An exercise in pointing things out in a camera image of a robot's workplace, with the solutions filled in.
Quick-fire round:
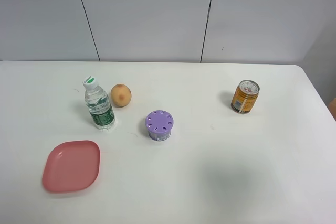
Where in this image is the clear water bottle green label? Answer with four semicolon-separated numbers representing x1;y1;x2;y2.
83;76;116;130

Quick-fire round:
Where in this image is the purple air freshener jar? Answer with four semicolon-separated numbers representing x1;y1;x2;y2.
145;110;174;142

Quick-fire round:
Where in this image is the yellow-brown potato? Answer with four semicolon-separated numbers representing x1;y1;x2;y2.
110;84;132;107

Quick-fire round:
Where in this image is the orange drink can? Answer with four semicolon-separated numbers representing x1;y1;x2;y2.
231;80;260;114

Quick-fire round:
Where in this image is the pink square plate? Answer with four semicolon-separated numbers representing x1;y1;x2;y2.
42;140;100;193

